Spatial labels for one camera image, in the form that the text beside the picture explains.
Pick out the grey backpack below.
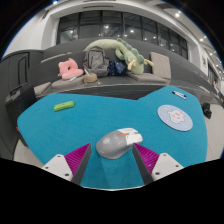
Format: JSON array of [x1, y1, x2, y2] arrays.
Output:
[[82, 46, 110, 78]]

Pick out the dark blue bag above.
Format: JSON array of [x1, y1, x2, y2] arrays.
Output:
[[107, 60, 128, 77]]

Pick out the pink plush toy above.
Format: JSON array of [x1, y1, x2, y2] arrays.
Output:
[[57, 57, 84, 80]]

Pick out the beige square cushion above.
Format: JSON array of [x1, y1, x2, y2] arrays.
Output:
[[149, 51, 172, 80]]

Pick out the grey and white computer mouse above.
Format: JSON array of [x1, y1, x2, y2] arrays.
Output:
[[95, 127, 144, 160]]

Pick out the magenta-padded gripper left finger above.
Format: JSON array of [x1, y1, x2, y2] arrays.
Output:
[[41, 143, 92, 186]]

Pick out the black suitcase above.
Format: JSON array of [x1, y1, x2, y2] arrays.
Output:
[[4, 83, 38, 126]]

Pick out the grey round seat cushion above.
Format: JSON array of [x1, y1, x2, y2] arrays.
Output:
[[51, 74, 86, 89]]

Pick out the dark glass window wall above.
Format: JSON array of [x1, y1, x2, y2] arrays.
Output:
[[56, 10, 189, 60]]

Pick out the round light blue mouse pad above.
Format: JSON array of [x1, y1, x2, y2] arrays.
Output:
[[157, 104, 194, 132]]

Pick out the green dragon plush toy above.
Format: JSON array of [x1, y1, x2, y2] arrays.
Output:
[[83, 37, 155, 75]]

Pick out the grey flat seat cushion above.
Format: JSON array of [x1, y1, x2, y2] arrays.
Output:
[[126, 71, 168, 84]]

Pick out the white marker with black cap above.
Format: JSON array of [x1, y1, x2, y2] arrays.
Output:
[[171, 90, 187, 101]]

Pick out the light grey seat cushion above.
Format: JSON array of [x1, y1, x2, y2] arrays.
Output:
[[33, 81, 53, 96]]

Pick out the green oblong case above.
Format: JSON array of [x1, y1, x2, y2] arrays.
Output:
[[53, 100, 76, 112]]

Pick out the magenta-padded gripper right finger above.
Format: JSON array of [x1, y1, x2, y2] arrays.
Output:
[[132, 143, 184, 185]]

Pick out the tan round basket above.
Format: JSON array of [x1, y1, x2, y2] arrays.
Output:
[[82, 72, 99, 84]]

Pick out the ceiling spot lights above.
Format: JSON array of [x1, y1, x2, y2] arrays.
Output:
[[51, 0, 224, 73]]

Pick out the small black bag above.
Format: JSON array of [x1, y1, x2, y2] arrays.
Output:
[[201, 102, 213, 119]]

